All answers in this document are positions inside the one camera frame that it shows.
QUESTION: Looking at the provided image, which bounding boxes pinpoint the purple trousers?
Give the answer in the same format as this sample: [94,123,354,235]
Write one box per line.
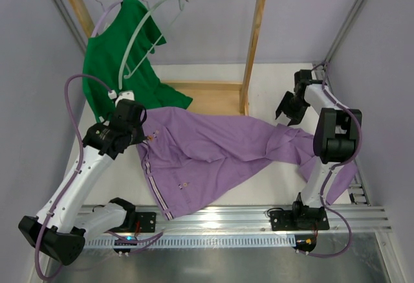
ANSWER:
[135,106,356,221]

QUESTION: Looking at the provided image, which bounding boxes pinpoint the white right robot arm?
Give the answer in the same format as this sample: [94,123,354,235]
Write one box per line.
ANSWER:
[281,69,362,231]

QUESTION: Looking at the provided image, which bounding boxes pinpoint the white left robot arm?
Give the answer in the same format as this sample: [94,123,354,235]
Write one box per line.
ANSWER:
[19,99,298,266]

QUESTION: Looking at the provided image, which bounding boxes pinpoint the pale green clothes hanger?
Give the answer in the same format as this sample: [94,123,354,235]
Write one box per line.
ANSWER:
[113,0,192,90]

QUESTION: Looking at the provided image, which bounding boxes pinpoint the purple clothes hanger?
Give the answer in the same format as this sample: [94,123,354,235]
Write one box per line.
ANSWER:
[91,0,123,38]

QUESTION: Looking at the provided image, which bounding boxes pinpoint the green t-shirt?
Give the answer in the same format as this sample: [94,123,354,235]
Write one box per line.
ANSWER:
[82,0,193,122]

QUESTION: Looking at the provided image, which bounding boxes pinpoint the left controller board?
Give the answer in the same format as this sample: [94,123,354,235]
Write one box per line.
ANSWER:
[113,236,137,256]

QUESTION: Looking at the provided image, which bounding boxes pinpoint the controller board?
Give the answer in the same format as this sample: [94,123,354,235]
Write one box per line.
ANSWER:
[113,236,137,256]
[293,234,317,253]

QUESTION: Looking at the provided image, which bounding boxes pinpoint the right controller board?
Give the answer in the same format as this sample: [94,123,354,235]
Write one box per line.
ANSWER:
[293,234,317,253]

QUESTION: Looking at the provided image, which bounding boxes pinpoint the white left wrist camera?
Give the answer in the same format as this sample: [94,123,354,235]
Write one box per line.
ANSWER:
[108,90,135,106]

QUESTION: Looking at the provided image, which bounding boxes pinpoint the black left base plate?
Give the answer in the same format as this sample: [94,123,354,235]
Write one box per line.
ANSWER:
[110,212,157,234]

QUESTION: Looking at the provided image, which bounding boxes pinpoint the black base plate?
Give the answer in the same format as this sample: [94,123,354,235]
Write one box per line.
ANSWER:
[110,212,157,234]
[269,208,330,231]

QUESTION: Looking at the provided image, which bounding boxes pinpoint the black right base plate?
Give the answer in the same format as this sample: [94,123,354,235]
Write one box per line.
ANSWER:
[269,208,330,231]

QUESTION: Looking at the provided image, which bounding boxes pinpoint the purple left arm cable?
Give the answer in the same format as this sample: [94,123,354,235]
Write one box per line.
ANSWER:
[34,74,164,280]

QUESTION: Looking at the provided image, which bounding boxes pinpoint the aluminium mounting rail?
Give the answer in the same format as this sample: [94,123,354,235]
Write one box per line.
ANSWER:
[38,204,389,236]

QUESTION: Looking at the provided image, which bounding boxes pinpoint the slotted grey cable duct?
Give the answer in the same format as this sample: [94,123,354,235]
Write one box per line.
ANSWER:
[84,234,296,249]

